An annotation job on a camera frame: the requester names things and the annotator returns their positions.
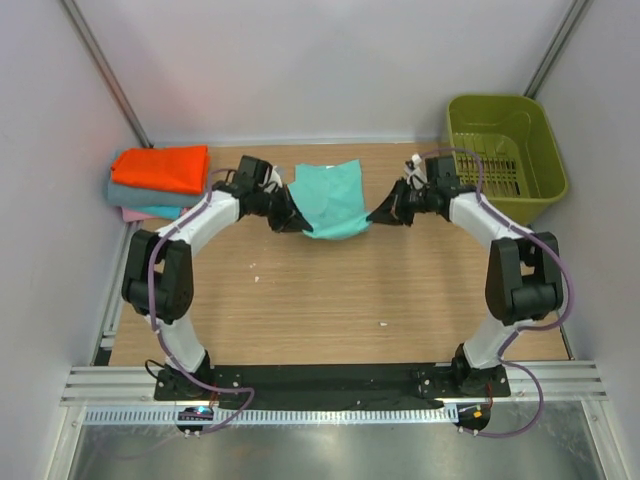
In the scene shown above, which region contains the teal t shirt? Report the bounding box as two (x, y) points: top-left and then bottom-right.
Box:
(289, 159), (371, 240)

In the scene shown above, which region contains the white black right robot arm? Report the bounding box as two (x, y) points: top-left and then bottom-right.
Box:
(368, 154), (564, 396)

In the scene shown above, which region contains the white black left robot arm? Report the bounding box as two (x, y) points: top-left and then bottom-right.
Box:
(122, 155), (311, 399)

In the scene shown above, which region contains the orange folded t shirt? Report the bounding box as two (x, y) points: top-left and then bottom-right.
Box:
(111, 145), (210, 195)

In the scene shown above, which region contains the green plastic basket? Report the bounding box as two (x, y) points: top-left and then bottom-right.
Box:
(446, 94), (568, 225)

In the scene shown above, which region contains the pink folded t shirt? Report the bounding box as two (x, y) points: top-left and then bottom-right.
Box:
(121, 208), (156, 223)

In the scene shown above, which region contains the grey folded t shirt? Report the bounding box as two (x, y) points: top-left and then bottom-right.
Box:
(106, 180), (203, 209)

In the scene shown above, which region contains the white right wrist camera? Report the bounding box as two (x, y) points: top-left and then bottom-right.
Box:
(404, 153), (428, 190)

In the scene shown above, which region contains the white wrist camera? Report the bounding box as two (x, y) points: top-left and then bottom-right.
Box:
(265, 165), (285, 192)
(404, 153), (428, 190)

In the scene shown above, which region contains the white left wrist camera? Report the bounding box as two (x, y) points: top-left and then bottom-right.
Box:
(265, 165), (285, 192)

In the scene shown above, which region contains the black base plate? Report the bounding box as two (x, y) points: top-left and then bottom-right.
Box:
(154, 363), (511, 411)

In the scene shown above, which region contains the white slotted cable duct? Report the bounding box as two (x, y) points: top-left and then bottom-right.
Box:
(84, 404), (458, 426)

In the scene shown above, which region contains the aluminium frame rail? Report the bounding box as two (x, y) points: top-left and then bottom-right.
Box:
(62, 361), (607, 411)

